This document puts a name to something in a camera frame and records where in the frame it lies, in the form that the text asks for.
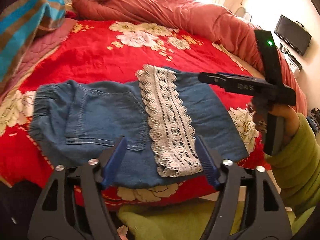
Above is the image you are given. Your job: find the cluttered television shelf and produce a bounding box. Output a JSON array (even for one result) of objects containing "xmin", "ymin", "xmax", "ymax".
[{"xmin": 279, "ymin": 44, "xmax": 303, "ymax": 73}]

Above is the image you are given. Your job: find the black flat screen television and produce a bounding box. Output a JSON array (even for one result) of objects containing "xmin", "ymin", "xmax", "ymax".
[{"xmin": 274, "ymin": 14, "xmax": 312, "ymax": 57}]

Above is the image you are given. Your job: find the red floral blanket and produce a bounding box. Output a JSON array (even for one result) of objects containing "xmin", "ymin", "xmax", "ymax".
[{"xmin": 0, "ymin": 20, "xmax": 266, "ymax": 212}]

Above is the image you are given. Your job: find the blue brown striped towel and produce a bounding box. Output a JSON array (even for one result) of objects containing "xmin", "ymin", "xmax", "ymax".
[{"xmin": 0, "ymin": 0, "xmax": 66, "ymax": 83}]

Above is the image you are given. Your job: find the person's right hand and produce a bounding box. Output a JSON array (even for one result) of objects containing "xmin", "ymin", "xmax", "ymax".
[{"xmin": 271, "ymin": 104, "xmax": 301, "ymax": 138}]

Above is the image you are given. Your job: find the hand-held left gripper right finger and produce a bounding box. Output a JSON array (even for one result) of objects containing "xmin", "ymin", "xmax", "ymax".
[{"xmin": 194, "ymin": 135, "xmax": 293, "ymax": 240}]

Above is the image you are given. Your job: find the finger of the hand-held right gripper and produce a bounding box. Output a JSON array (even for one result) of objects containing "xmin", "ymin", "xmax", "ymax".
[{"xmin": 198, "ymin": 71, "xmax": 262, "ymax": 97}]

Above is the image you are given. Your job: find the salmon pink duvet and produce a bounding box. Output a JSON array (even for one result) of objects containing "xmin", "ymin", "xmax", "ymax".
[{"xmin": 72, "ymin": 0, "xmax": 308, "ymax": 120}]

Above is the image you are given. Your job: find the person's right forearm green sleeve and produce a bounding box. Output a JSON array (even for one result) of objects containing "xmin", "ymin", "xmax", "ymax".
[{"xmin": 264, "ymin": 112, "xmax": 320, "ymax": 217}]

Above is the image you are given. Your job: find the blue denim pants lace trim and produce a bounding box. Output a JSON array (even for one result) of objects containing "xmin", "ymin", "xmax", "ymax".
[{"xmin": 29, "ymin": 64, "xmax": 249, "ymax": 189}]

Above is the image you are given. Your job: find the pink quilted blanket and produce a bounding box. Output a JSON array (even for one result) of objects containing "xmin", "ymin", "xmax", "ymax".
[{"xmin": 0, "ymin": 17, "xmax": 78, "ymax": 98}]

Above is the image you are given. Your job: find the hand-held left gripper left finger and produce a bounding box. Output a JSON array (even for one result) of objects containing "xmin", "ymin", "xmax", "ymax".
[{"xmin": 27, "ymin": 135, "xmax": 128, "ymax": 240}]

